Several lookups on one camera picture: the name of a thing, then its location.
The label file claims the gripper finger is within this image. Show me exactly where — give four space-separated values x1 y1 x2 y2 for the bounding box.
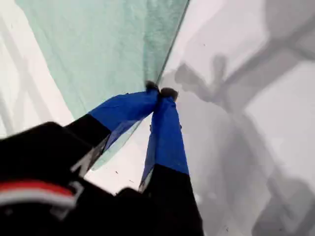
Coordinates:
139 87 205 236
64 80 160 154

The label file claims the pale green T-shirt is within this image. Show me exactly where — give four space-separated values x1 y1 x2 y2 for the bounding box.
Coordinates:
16 0 191 172

